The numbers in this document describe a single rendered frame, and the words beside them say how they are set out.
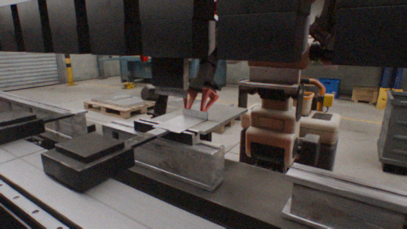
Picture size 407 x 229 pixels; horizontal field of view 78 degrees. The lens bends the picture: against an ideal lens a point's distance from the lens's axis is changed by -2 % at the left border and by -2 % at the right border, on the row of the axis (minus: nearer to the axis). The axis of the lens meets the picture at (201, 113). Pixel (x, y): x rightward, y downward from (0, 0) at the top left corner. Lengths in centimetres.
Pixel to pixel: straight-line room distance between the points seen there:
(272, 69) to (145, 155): 69
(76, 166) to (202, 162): 28
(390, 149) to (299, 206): 249
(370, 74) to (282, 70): 583
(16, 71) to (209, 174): 790
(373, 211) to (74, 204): 47
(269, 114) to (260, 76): 18
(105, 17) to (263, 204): 58
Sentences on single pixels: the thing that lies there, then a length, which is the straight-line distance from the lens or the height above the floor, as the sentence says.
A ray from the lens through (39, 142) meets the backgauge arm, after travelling 111.
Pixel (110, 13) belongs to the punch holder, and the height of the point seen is 128.
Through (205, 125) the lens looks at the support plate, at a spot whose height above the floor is 100.
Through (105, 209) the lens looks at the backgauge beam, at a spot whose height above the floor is 98.
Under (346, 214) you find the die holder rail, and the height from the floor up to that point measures 92.
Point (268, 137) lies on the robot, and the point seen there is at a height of 78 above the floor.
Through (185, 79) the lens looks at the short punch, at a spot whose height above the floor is 113.
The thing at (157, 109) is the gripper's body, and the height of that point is 92.
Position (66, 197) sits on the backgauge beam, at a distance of 45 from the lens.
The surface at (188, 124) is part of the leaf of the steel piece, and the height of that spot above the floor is 100.
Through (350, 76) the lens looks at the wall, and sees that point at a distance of 694.
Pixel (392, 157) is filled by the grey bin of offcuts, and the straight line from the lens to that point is 302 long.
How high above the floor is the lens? 121
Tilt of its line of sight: 16 degrees down
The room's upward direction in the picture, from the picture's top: straight up
